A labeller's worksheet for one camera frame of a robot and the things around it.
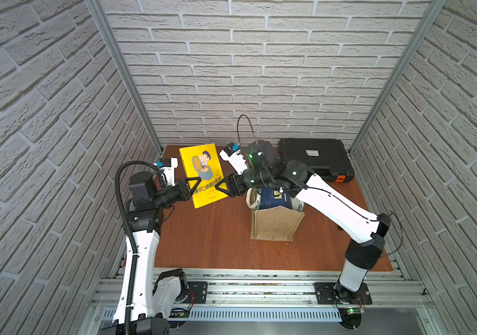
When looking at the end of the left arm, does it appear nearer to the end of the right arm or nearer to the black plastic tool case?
the end of the right arm

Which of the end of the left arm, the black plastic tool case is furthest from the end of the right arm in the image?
the black plastic tool case

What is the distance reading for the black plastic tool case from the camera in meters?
1.04
